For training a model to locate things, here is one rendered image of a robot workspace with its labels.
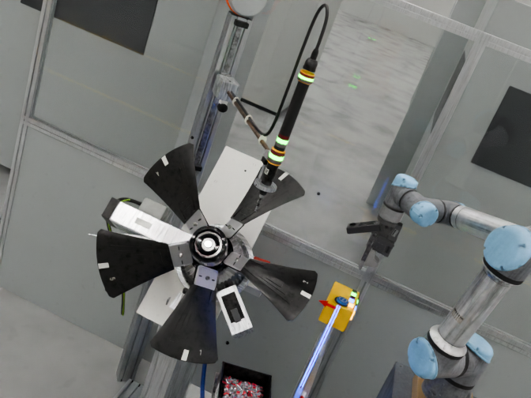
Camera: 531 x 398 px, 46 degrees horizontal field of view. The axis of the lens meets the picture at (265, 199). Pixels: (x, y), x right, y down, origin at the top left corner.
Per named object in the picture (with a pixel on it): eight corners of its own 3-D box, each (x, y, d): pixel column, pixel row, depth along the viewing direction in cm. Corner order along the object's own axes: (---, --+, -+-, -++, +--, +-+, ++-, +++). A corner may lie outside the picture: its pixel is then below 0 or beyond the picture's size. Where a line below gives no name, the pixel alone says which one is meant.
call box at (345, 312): (325, 302, 238) (335, 279, 234) (349, 314, 236) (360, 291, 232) (316, 323, 223) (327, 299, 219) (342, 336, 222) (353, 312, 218)
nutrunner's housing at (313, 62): (254, 189, 191) (307, 45, 173) (265, 192, 192) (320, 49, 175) (257, 196, 188) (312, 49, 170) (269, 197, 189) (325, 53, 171)
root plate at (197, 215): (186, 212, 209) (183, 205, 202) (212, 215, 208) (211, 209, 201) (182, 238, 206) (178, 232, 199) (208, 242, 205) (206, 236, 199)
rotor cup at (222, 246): (193, 229, 209) (188, 217, 197) (236, 234, 208) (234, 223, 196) (186, 272, 204) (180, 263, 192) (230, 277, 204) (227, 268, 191)
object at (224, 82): (210, 91, 242) (216, 70, 239) (227, 95, 245) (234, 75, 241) (216, 101, 233) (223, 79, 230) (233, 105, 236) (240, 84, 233)
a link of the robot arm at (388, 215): (382, 206, 203) (384, 198, 210) (376, 218, 205) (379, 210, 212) (403, 215, 202) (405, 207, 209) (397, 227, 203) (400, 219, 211)
